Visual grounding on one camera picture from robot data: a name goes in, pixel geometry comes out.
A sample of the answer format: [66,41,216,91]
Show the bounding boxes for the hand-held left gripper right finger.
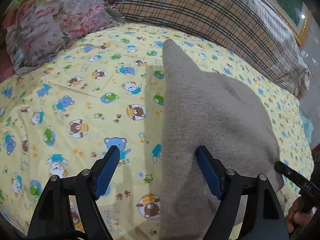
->
[196,145,289,240]

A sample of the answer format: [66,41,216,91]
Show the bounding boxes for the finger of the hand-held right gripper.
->
[274,161,314,193]

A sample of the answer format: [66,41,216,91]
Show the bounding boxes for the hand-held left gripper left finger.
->
[26,145,120,240]

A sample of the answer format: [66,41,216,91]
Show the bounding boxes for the beige knit sweater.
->
[160,39,284,240]

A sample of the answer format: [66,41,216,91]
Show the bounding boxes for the person's right hand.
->
[286,199,304,234]

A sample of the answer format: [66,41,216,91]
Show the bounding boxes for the teal cloth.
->
[301,114,314,146]

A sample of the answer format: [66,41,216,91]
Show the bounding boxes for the yellow bear-print blanket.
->
[0,22,314,240]

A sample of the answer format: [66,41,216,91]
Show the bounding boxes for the pink bed sheet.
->
[0,40,16,81]

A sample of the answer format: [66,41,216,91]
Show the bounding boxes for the floral ruffled pillow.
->
[2,0,126,75]

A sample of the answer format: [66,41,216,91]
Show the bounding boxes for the gold-framed landscape painting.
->
[255,0,312,47]

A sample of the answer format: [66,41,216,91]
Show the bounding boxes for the plaid pillow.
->
[110,0,311,101]

